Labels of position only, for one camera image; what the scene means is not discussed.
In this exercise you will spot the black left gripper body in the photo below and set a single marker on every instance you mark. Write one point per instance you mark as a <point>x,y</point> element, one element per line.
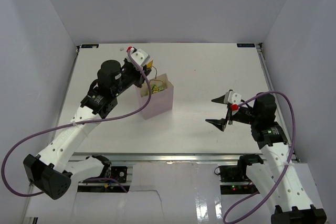
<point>130,75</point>

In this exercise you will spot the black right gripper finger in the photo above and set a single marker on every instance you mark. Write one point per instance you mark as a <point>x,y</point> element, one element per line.
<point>219,100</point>
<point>218,123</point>

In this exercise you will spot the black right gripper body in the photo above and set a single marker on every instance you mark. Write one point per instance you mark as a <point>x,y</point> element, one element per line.
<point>245,114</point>

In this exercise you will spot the yellow M&M packet large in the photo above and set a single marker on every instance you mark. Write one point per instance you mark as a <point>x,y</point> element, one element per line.
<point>149,65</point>

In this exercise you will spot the green Himalaya snack packet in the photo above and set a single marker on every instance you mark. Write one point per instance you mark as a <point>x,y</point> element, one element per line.
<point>156,88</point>

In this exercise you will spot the pink paper bag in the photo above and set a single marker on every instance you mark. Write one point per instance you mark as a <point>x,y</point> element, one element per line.
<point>160,102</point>

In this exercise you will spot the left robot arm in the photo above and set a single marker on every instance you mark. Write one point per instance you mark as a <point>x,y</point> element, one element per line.
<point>49,170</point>

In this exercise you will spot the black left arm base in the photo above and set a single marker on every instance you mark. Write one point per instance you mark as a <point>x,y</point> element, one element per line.
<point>118,173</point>

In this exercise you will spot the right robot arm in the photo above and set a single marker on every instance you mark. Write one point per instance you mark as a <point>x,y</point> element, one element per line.
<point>273,173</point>

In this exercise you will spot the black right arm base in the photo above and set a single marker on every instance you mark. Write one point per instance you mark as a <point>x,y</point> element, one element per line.
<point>237,173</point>

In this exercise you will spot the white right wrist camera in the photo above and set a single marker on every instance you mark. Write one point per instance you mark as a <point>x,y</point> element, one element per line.
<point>232,99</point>

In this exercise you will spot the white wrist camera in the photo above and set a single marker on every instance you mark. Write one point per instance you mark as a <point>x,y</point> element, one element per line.
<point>139,56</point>
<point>232,99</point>

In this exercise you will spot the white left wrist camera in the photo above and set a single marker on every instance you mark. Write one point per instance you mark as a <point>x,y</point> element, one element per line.
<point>139,56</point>

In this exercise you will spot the aluminium frame rail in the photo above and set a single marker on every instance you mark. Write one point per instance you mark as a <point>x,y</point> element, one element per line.
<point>139,157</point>

